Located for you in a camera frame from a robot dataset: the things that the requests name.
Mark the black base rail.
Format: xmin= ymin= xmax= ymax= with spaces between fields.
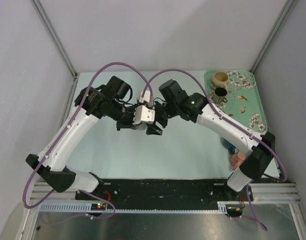
xmin=75 ymin=178 xmax=254 ymax=209

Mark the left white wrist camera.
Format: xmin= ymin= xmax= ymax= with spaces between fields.
xmin=133 ymin=105 xmax=155 ymax=125

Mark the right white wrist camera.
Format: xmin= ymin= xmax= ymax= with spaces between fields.
xmin=136 ymin=90 xmax=153 ymax=106

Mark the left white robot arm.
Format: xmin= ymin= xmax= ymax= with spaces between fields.
xmin=25 ymin=76 xmax=135 ymax=200

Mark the salmon pink mug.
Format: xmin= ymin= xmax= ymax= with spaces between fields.
xmin=230 ymin=151 xmax=246 ymax=171

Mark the left aluminium frame post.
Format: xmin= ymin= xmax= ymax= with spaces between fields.
xmin=30 ymin=0 xmax=77 ymax=79

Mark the aluminium frame post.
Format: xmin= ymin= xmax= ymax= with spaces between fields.
xmin=249 ymin=0 xmax=298 ymax=74
xmin=30 ymin=0 xmax=77 ymax=79

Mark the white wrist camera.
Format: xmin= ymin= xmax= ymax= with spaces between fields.
xmin=133 ymin=105 xmax=155 ymax=125
xmin=136 ymin=90 xmax=153 ymax=106

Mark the aluminium base profile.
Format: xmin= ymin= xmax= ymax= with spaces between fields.
xmin=250 ymin=183 xmax=301 ymax=202

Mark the blue mug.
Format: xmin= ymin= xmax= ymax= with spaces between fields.
xmin=222 ymin=138 xmax=236 ymax=155

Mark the black striped mug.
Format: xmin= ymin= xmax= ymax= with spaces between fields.
xmin=213 ymin=87 xmax=228 ymax=104

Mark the green floral tray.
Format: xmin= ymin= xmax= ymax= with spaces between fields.
xmin=216 ymin=70 xmax=268 ymax=133

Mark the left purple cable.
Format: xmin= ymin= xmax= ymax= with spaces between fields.
xmin=22 ymin=61 xmax=155 ymax=226

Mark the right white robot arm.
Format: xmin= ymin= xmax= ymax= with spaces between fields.
xmin=155 ymin=79 xmax=276 ymax=201

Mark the beige wooden mug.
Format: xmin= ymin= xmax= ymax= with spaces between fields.
xmin=211 ymin=71 xmax=229 ymax=91

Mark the grey mug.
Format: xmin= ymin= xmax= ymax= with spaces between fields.
xmin=137 ymin=123 xmax=147 ymax=131

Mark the purple cable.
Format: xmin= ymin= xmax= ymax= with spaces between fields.
xmin=142 ymin=68 xmax=288 ymax=231
xmin=22 ymin=61 xmax=155 ymax=226

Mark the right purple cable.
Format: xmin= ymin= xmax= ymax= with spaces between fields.
xmin=142 ymin=68 xmax=288 ymax=231

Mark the right aluminium frame post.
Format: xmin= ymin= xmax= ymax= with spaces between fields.
xmin=249 ymin=0 xmax=298 ymax=74

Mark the slotted cable duct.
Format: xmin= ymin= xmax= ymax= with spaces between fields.
xmin=39 ymin=202 xmax=227 ymax=214

